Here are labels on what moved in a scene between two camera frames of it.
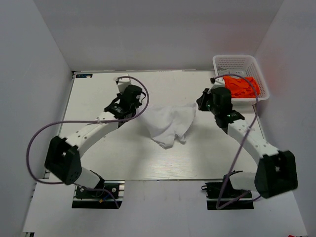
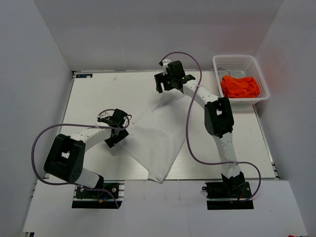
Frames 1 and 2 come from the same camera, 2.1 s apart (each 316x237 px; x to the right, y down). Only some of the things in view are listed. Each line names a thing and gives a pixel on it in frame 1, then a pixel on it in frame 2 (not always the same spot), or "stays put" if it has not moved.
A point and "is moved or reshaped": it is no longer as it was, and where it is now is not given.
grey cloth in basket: [222, 71] stays put
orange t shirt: [242, 87] stays put
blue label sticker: [83, 75] stays put
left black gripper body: [134, 110] → [122, 135]
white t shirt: [163, 123] is moved or reshaped
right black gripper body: [207, 103] → [167, 79]
